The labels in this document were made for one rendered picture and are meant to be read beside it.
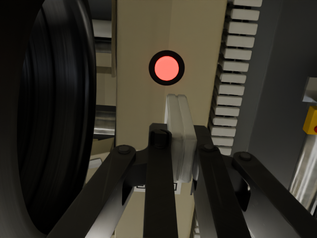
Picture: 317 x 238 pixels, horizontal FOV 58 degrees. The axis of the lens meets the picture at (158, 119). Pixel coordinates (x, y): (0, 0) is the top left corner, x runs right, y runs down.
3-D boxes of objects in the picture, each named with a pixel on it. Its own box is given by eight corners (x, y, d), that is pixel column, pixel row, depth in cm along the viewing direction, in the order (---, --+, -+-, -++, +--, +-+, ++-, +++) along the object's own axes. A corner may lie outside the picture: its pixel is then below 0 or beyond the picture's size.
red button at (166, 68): (179, 58, 35) (177, 81, 37) (179, 55, 37) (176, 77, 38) (155, 56, 35) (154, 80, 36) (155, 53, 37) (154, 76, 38)
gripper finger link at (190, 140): (183, 138, 15) (197, 139, 15) (176, 93, 22) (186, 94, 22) (178, 183, 17) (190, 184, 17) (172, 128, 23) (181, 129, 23)
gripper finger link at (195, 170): (199, 168, 14) (258, 172, 14) (189, 123, 19) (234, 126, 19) (195, 192, 15) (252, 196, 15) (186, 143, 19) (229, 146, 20)
